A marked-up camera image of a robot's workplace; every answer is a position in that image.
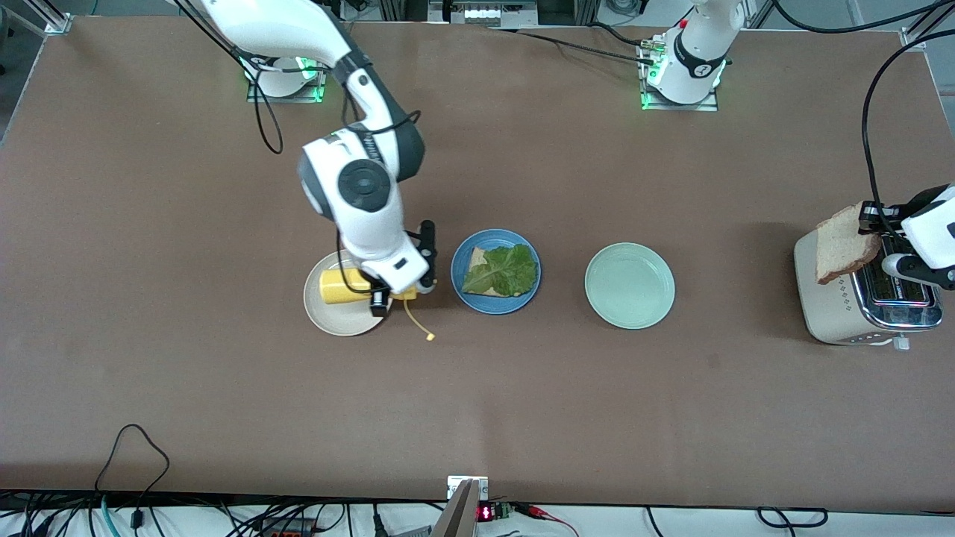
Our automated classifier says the black cable to arm base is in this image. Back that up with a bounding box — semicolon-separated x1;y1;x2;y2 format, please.
489;26;657;66

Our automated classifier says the beige plate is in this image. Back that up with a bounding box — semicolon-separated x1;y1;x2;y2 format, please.
303;249;395;337

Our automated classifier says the grey power strip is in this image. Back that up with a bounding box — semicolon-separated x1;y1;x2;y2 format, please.
428;0;539;28

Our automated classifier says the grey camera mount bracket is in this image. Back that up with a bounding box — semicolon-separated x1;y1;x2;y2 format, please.
429;475;490;537

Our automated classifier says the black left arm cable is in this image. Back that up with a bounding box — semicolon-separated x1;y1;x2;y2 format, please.
772;0;955;239

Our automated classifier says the mint green plate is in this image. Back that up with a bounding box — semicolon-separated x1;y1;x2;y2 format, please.
584;242;676;330

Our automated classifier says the toasted bread slice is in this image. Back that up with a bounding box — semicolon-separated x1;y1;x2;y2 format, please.
469;248;523;298
815;203;883;286

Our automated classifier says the aluminium frame profile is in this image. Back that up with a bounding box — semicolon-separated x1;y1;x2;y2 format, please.
899;0;955;51
22;0;75;36

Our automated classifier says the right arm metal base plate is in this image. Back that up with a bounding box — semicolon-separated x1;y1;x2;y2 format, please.
246;56;327;104

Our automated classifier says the cream and chrome toaster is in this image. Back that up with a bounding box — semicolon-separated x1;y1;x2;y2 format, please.
793;224;944;352

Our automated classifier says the yellow mustard squeeze bottle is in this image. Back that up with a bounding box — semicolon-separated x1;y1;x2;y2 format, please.
319;267;437;342

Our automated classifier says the thin black looped cable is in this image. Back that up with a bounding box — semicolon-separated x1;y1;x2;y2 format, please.
93;424;171;523

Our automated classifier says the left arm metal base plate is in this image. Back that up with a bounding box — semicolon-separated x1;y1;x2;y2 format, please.
639;37;721;113

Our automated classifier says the blue plate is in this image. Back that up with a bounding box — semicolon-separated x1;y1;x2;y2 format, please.
451;228;542;315

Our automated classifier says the black coiled cable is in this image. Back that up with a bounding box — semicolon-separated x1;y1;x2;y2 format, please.
757;506;829;530

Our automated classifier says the green lettuce leaf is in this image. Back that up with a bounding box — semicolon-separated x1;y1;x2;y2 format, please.
461;243;539;295

